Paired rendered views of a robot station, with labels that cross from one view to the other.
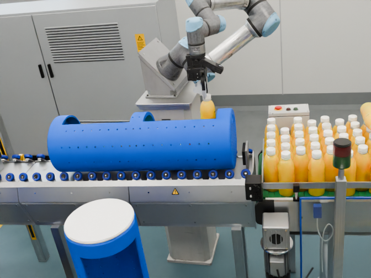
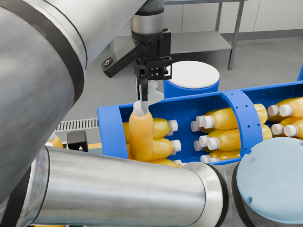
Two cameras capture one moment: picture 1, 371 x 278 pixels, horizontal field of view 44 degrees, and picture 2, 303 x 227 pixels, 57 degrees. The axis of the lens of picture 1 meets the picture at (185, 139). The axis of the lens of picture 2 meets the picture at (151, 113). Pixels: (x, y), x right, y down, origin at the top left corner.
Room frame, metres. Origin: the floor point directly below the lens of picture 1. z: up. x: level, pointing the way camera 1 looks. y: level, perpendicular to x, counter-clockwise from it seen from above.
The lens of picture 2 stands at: (2.52, -0.37, 1.72)
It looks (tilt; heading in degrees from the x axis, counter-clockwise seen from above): 37 degrees down; 153
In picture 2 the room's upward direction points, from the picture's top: straight up
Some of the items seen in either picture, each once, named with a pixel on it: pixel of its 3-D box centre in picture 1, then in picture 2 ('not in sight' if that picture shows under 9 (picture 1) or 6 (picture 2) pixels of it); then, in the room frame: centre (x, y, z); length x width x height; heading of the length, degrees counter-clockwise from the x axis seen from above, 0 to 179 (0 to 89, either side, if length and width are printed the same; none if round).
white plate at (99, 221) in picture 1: (99, 219); (191, 73); (1.48, 0.38, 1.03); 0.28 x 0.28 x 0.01
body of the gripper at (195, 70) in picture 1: (197, 66); (150, 54); (1.97, -0.10, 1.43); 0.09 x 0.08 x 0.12; 76
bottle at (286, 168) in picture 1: (286, 174); not in sight; (1.66, -0.41, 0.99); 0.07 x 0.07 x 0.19
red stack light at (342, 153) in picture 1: (342, 148); not in sight; (1.43, -0.56, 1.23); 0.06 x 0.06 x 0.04
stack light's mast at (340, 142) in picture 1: (341, 160); not in sight; (1.43, -0.56, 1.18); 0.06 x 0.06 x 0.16
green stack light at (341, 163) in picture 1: (341, 159); not in sight; (1.43, -0.56, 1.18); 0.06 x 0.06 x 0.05
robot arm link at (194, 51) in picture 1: (196, 49); (146, 20); (1.96, -0.10, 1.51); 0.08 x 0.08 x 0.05
